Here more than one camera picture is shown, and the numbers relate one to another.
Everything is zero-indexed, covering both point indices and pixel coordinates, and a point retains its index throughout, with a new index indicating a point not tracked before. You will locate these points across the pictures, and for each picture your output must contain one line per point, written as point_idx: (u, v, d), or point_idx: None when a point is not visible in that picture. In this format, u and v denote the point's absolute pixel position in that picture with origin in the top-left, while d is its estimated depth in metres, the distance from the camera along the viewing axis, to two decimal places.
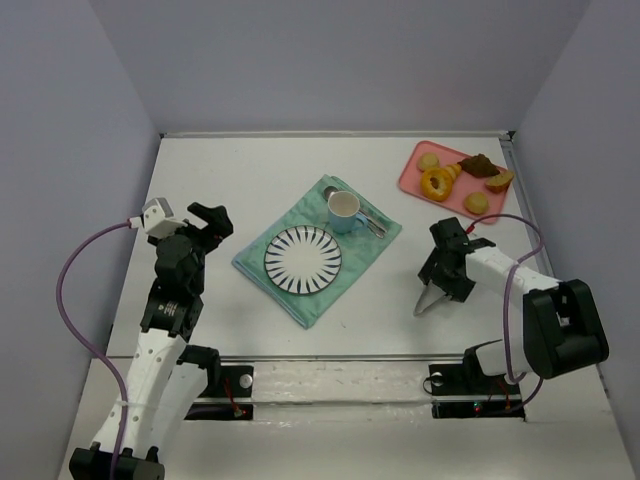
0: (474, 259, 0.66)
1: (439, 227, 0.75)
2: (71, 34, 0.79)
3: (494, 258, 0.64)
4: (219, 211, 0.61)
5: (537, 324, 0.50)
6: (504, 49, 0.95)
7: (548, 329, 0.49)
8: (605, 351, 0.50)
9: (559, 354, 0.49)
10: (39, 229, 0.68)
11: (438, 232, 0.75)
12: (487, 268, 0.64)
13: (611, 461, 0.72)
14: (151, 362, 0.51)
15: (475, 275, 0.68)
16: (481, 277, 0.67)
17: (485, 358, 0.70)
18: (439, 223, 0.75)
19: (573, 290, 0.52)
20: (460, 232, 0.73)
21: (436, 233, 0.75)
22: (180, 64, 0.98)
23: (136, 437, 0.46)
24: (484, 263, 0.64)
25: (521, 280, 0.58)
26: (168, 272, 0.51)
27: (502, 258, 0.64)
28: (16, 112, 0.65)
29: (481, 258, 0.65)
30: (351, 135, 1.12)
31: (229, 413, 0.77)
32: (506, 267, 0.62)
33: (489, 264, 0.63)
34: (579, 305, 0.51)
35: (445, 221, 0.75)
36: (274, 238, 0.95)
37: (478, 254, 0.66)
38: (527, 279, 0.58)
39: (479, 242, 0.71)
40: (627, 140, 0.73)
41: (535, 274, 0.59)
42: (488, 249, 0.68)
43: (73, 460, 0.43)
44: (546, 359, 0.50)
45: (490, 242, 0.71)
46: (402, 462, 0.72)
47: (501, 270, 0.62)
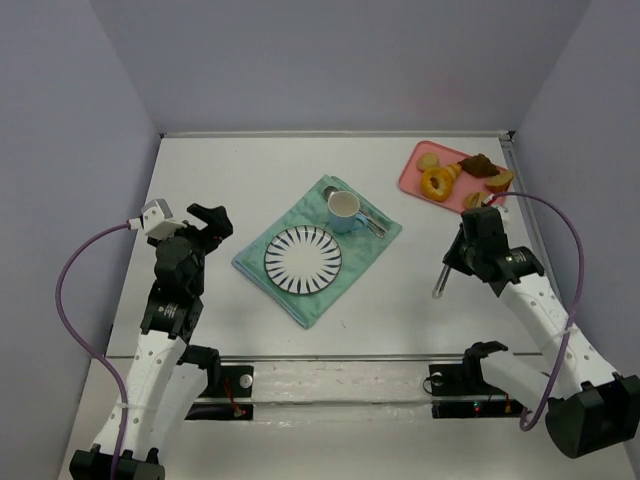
0: (519, 297, 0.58)
1: (475, 220, 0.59)
2: (71, 35, 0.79)
3: (544, 306, 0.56)
4: (218, 211, 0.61)
5: (578, 425, 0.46)
6: (504, 49, 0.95)
7: (587, 431, 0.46)
8: (629, 439, 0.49)
9: (585, 446, 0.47)
10: (39, 229, 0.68)
11: (473, 225, 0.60)
12: (532, 316, 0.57)
13: (611, 461, 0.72)
14: (151, 365, 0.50)
15: (512, 308, 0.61)
16: (520, 313, 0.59)
17: (490, 370, 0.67)
18: (476, 211, 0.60)
19: (628, 392, 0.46)
20: (500, 231, 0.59)
21: (470, 225, 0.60)
22: (180, 63, 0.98)
23: (136, 439, 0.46)
24: (531, 308, 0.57)
25: (574, 359, 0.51)
26: (167, 274, 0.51)
27: (553, 308, 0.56)
28: (16, 113, 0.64)
29: (528, 299, 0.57)
30: (351, 135, 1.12)
31: (229, 413, 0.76)
32: (559, 330, 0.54)
33: (538, 315, 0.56)
34: (629, 406, 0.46)
35: (485, 214, 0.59)
36: (274, 238, 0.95)
37: (526, 293, 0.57)
38: (580, 359, 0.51)
39: (522, 260, 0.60)
40: (627, 141, 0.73)
41: (590, 351, 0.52)
42: (536, 284, 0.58)
43: (74, 462, 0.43)
44: (570, 445, 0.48)
45: (534, 261, 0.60)
46: (403, 461, 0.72)
47: (552, 330, 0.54)
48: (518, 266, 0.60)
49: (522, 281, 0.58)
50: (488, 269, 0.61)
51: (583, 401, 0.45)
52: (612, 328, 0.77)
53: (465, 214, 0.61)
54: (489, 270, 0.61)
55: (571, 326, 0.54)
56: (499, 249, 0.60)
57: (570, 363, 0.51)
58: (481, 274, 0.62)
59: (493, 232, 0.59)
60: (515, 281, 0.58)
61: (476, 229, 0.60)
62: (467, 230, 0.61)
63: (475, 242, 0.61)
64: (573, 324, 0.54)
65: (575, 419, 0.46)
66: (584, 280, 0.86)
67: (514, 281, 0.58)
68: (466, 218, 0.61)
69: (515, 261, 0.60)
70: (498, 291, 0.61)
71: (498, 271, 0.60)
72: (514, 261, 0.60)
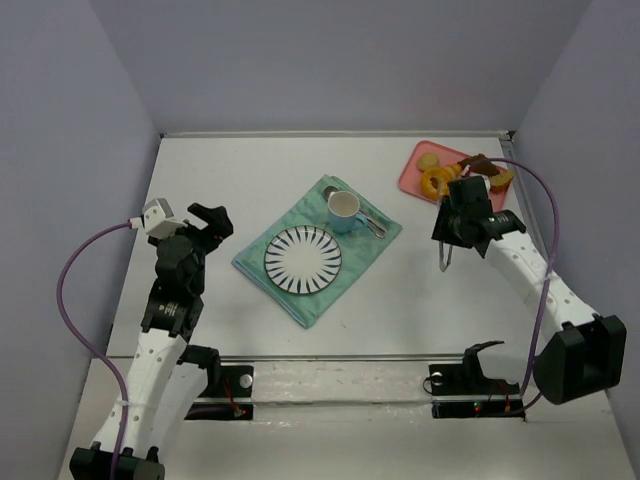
0: (501, 252, 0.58)
1: (460, 186, 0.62)
2: (71, 34, 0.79)
3: (526, 258, 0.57)
4: (219, 211, 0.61)
5: (561, 364, 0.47)
6: (503, 50, 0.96)
7: (570, 369, 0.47)
8: (614, 381, 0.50)
9: (570, 389, 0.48)
10: (39, 229, 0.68)
11: (459, 192, 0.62)
12: (514, 269, 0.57)
13: (611, 461, 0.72)
14: (151, 363, 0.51)
15: (497, 265, 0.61)
16: (504, 269, 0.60)
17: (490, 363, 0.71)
18: (461, 179, 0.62)
19: (608, 332, 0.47)
20: (484, 197, 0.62)
21: (455, 192, 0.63)
22: (180, 64, 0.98)
23: (136, 437, 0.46)
24: (512, 261, 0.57)
25: (554, 302, 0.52)
26: (168, 273, 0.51)
27: (534, 259, 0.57)
28: (16, 112, 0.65)
29: (510, 252, 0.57)
30: (351, 135, 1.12)
31: (229, 413, 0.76)
32: (539, 278, 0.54)
33: (520, 266, 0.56)
34: (609, 345, 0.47)
35: (470, 180, 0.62)
36: (274, 238, 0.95)
37: (507, 247, 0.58)
38: (561, 302, 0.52)
39: (506, 221, 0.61)
40: (626, 140, 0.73)
41: (571, 295, 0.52)
42: (518, 240, 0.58)
43: (74, 460, 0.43)
44: (557, 389, 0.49)
45: (519, 221, 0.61)
46: (403, 461, 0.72)
47: (533, 279, 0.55)
48: (500, 226, 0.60)
49: (504, 237, 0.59)
50: (473, 232, 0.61)
51: (564, 340, 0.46)
52: None
53: (450, 182, 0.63)
54: (474, 233, 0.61)
55: (551, 274, 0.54)
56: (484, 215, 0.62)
57: (551, 306, 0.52)
58: (467, 238, 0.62)
59: (478, 197, 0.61)
60: (497, 239, 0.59)
61: (461, 195, 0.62)
62: (453, 198, 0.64)
63: (461, 208, 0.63)
64: (552, 271, 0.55)
65: (557, 359, 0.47)
66: (583, 280, 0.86)
67: (496, 238, 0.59)
68: (452, 186, 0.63)
69: (498, 222, 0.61)
70: (483, 254, 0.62)
71: (483, 233, 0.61)
72: (496, 222, 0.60)
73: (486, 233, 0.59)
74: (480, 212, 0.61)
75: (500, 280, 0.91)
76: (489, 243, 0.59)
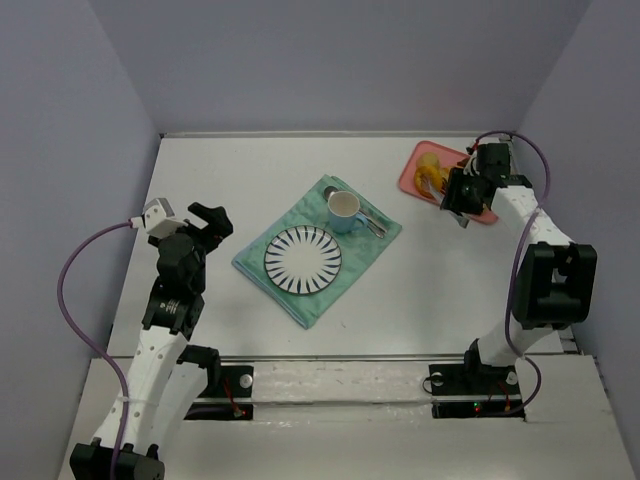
0: (502, 196, 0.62)
1: (485, 148, 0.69)
2: (72, 33, 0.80)
3: (522, 201, 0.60)
4: (219, 211, 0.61)
5: (529, 272, 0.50)
6: (502, 50, 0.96)
7: (538, 279, 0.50)
8: (583, 314, 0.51)
9: (537, 304, 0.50)
10: (38, 228, 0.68)
11: (483, 155, 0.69)
12: (511, 210, 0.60)
13: (611, 461, 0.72)
14: (152, 359, 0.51)
15: (499, 213, 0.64)
16: (503, 214, 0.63)
17: (483, 347, 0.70)
18: (488, 144, 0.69)
19: (579, 254, 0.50)
20: (505, 162, 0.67)
21: (480, 154, 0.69)
22: (180, 64, 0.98)
23: (136, 433, 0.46)
24: (510, 203, 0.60)
25: (536, 230, 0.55)
26: (169, 270, 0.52)
27: (530, 202, 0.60)
28: (16, 111, 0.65)
29: (508, 195, 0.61)
30: (350, 136, 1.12)
31: (229, 413, 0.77)
32: (528, 213, 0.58)
33: (514, 204, 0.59)
34: (579, 267, 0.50)
35: (496, 145, 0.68)
36: (274, 238, 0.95)
37: (508, 191, 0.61)
38: (543, 231, 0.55)
39: (515, 180, 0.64)
40: (626, 139, 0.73)
41: (554, 228, 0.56)
42: (520, 189, 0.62)
43: (73, 456, 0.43)
44: (524, 304, 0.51)
45: (529, 182, 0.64)
46: (402, 462, 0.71)
47: (523, 214, 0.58)
48: (512, 182, 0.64)
49: (508, 186, 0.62)
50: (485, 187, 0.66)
51: (535, 250, 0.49)
52: (613, 326, 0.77)
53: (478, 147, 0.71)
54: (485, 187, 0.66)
55: (541, 212, 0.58)
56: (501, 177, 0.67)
57: (533, 234, 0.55)
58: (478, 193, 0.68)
59: (499, 161, 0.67)
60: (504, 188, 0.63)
61: (484, 157, 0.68)
62: (478, 162, 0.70)
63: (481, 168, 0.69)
64: (541, 210, 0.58)
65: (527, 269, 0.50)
66: None
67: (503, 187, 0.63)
68: (478, 150, 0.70)
69: (510, 179, 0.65)
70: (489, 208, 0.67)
71: (491, 188, 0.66)
72: (509, 179, 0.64)
73: (493, 184, 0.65)
74: (496, 172, 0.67)
75: (500, 280, 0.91)
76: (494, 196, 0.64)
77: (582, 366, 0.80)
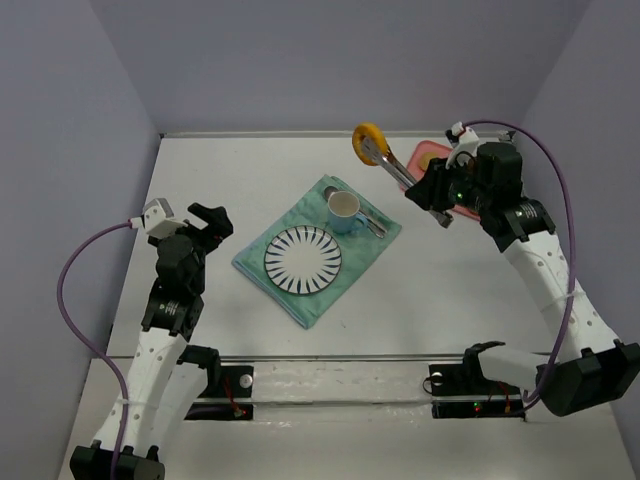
0: (525, 255, 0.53)
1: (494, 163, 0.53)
2: (71, 34, 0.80)
3: (551, 267, 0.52)
4: (219, 211, 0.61)
5: (573, 390, 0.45)
6: (502, 51, 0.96)
7: (580, 391, 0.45)
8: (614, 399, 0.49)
9: (572, 405, 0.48)
10: (38, 229, 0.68)
11: (489, 168, 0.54)
12: (538, 277, 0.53)
13: (611, 461, 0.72)
14: (151, 361, 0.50)
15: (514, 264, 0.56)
16: (522, 271, 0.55)
17: (488, 363, 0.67)
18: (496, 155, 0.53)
19: (627, 358, 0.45)
20: (516, 179, 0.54)
21: (486, 167, 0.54)
22: (179, 63, 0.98)
23: (136, 436, 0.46)
24: (537, 269, 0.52)
25: (576, 324, 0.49)
26: (169, 272, 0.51)
27: (560, 267, 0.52)
28: (16, 112, 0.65)
29: (534, 260, 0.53)
30: (350, 135, 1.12)
31: (229, 413, 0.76)
32: (564, 293, 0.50)
33: (543, 275, 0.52)
34: (626, 374, 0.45)
35: (508, 158, 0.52)
36: (274, 238, 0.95)
37: (533, 249, 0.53)
38: (583, 323, 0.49)
39: (532, 215, 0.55)
40: (625, 139, 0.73)
41: (593, 316, 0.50)
42: (547, 243, 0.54)
43: (73, 458, 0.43)
44: (558, 403, 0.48)
45: (547, 215, 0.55)
46: (403, 462, 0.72)
47: (558, 292, 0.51)
48: (528, 221, 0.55)
49: (530, 239, 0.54)
50: (495, 224, 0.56)
51: (583, 368, 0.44)
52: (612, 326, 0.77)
53: (481, 154, 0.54)
54: (496, 225, 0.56)
55: (576, 289, 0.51)
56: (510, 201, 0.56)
57: (572, 327, 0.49)
58: (486, 226, 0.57)
59: (509, 179, 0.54)
60: (525, 239, 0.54)
61: (489, 176, 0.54)
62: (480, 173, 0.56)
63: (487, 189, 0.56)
64: (577, 286, 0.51)
65: (570, 384, 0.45)
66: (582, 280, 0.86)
67: (523, 238, 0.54)
68: (481, 158, 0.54)
69: (525, 216, 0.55)
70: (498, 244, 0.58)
71: (503, 227, 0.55)
72: (525, 217, 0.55)
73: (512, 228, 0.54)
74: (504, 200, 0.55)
75: (500, 280, 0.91)
76: (510, 242, 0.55)
77: None
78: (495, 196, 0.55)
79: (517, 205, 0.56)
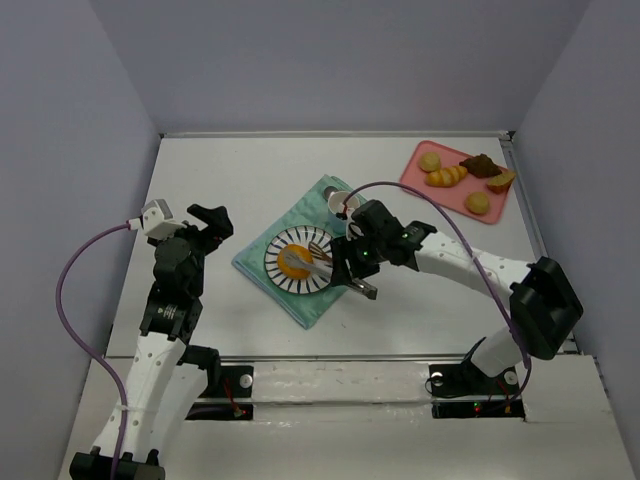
0: (429, 258, 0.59)
1: (367, 217, 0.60)
2: (71, 34, 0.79)
3: (451, 250, 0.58)
4: (219, 212, 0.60)
5: (535, 320, 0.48)
6: (504, 50, 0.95)
7: (541, 319, 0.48)
8: (580, 309, 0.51)
9: (555, 336, 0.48)
10: (37, 230, 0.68)
11: (365, 222, 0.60)
12: (447, 264, 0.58)
13: (612, 461, 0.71)
14: (151, 366, 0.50)
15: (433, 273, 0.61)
16: (439, 272, 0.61)
17: (482, 361, 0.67)
18: (363, 209, 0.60)
19: (546, 271, 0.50)
20: (389, 216, 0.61)
21: (363, 221, 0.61)
22: (178, 62, 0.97)
23: (136, 442, 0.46)
24: (442, 259, 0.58)
25: (494, 272, 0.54)
26: (166, 276, 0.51)
27: (456, 245, 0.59)
28: (16, 116, 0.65)
29: (435, 253, 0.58)
30: (351, 135, 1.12)
31: (229, 413, 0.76)
32: (468, 259, 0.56)
33: (449, 260, 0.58)
34: (556, 279, 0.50)
35: (371, 207, 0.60)
36: (274, 238, 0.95)
37: (429, 248, 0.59)
38: (498, 269, 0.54)
39: (419, 231, 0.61)
40: (626, 140, 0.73)
41: (501, 259, 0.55)
42: (438, 238, 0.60)
43: (74, 465, 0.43)
44: (547, 344, 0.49)
45: (427, 224, 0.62)
46: (402, 461, 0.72)
47: (465, 264, 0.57)
48: (417, 238, 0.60)
49: (424, 245, 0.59)
50: (398, 255, 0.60)
51: (521, 298, 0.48)
52: (612, 327, 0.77)
53: (353, 215, 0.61)
54: (399, 255, 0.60)
55: (475, 251, 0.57)
56: (396, 233, 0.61)
57: (493, 278, 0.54)
58: (395, 261, 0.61)
59: (384, 219, 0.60)
60: (419, 249, 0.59)
61: (369, 226, 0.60)
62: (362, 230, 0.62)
63: (374, 235, 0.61)
64: (474, 248, 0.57)
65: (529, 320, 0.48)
66: (582, 280, 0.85)
67: (418, 247, 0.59)
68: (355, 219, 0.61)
69: (413, 235, 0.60)
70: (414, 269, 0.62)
71: (406, 252, 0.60)
72: (412, 236, 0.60)
73: (410, 249, 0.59)
74: (392, 234, 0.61)
75: None
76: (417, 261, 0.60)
77: (582, 366, 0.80)
78: (384, 237, 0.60)
79: (402, 232, 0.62)
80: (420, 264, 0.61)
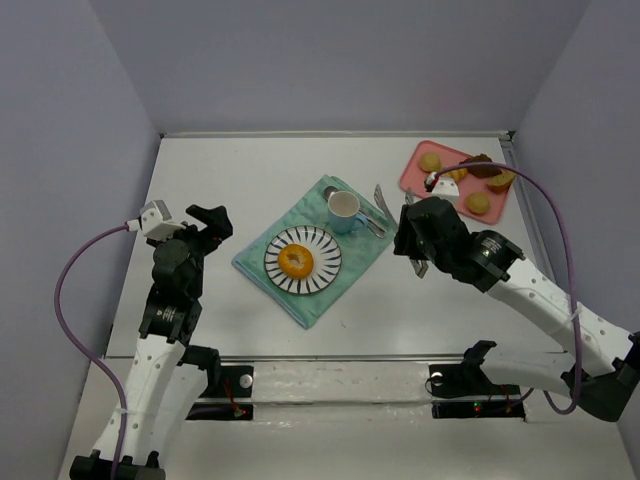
0: (516, 293, 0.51)
1: (432, 220, 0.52)
2: (70, 35, 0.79)
3: (543, 293, 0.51)
4: (219, 213, 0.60)
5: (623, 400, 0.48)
6: (504, 50, 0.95)
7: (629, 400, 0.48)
8: None
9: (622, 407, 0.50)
10: (38, 232, 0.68)
11: (430, 226, 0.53)
12: (537, 308, 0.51)
13: (612, 462, 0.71)
14: (150, 369, 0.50)
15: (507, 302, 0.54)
16: (515, 305, 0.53)
17: (495, 373, 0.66)
18: (429, 212, 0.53)
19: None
20: (459, 224, 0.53)
21: (427, 226, 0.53)
22: (177, 63, 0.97)
23: (136, 444, 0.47)
24: (531, 301, 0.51)
25: (593, 338, 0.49)
26: (165, 278, 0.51)
27: (551, 290, 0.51)
28: (16, 118, 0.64)
29: (526, 292, 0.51)
30: (351, 135, 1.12)
31: (229, 413, 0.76)
32: (567, 314, 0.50)
33: (543, 306, 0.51)
34: None
35: (441, 210, 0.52)
36: (274, 238, 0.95)
37: (520, 283, 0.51)
38: (598, 335, 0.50)
39: (496, 246, 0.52)
40: (625, 140, 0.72)
41: (602, 324, 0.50)
42: (528, 270, 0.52)
43: (74, 469, 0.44)
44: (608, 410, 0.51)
45: (507, 241, 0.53)
46: (402, 461, 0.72)
47: (560, 315, 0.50)
48: (494, 257, 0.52)
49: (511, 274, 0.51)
50: (468, 271, 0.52)
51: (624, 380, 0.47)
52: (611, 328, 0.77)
53: (413, 217, 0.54)
54: (469, 273, 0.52)
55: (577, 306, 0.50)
56: (466, 244, 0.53)
57: (591, 344, 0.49)
58: (460, 276, 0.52)
59: (454, 226, 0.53)
60: (504, 277, 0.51)
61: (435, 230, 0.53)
62: (423, 234, 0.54)
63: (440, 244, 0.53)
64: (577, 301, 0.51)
65: (606, 397, 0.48)
66: (583, 280, 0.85)
67: (504, 277, 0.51)
68: (417, 221, 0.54)
69: (490, 252, 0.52)
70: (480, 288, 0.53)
71: (478, 270, 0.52)
72: (490, 253, 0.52)
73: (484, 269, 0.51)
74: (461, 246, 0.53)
75: None
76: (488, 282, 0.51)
77: None
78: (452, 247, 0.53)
79: (478, 245, 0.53)
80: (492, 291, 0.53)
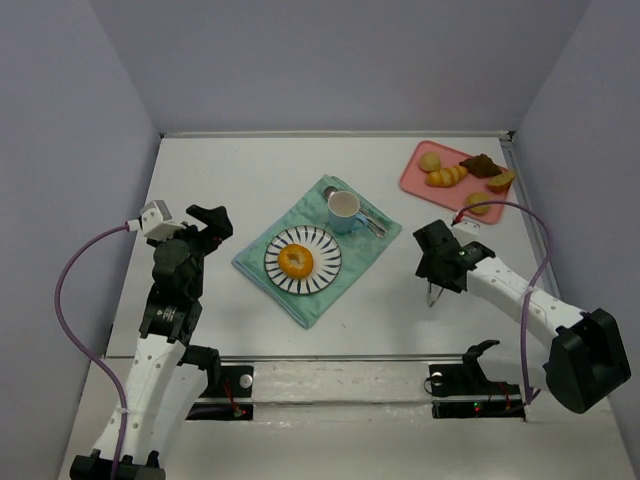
0: (482, 281, 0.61)
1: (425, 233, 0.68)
2: (71, 35, 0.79)
3: (503, 278, 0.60)
4: (219, 213, 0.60)
5: (571, 368, 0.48)
6: (504, 50, 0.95)
7: (581, 370, 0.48)
8: (627, 372, 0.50)
9: (588, 389, 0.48)
10: (38, 232, 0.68)
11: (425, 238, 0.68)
12: (497, 290, 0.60)
13: (612, 461, 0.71)
14: (150, 369, 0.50)
15: (485, 296, 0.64)
16: (489, 296, 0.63)
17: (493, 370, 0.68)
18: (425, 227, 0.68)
19: (599, 325, 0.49)
20: (450, 237, 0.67)
21: (423, 238, 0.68)
22: (177, 63, 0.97)
23: (135, 444, 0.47)
24: (492, 284, 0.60)
25: (542, 311, 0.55)
26: (165, 278, 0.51)
27: (511, 276, 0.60)
28: (16, 118, 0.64)
29: (487, 278, 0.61)
30: (351, 135, 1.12)
31: (229, 413, 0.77)
32: (520, 292, 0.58)
33: (501, 287, 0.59)
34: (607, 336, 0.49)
35: (434, 225, 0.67)
36: (274, 238, 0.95)
37: (484, 272, 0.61)
38: (547, 309, 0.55)
39: (475, 250, 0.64)
40: (625, 140, 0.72)
41: (555, 301, 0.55)
42: (492, 263, 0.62)
43: (74, 468, 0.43)
44: (576, 393, 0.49)
45: (488, 248, 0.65)
46: (402, 461, 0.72)
47: (515, 295, 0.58)
48: (472, 258, 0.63)
49: (478, 266, 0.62)
50: (448, 268, 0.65)
51: (564, 343, 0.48)
52: None
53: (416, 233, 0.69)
54: (449, 269, 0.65)
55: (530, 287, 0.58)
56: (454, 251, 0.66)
57: (540, 316, 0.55)
58: (445, 275, 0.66)
59: (444, 237, 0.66)
60: (473, 268, 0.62)
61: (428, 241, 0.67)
62: (422, 245, 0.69)
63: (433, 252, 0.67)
64: (532, 284, 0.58)
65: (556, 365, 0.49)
66: (582, 279, 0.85)
67: (472, 268, 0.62)
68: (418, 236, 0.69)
69: (468, 254, 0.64)
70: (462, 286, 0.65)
71: (456, 267, 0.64)
72: (468, 254, 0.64)
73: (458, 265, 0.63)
74: (449, 250, 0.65)
75: None
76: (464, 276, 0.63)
77: None
78: None
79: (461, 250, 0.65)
80: (468, 285, 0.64)
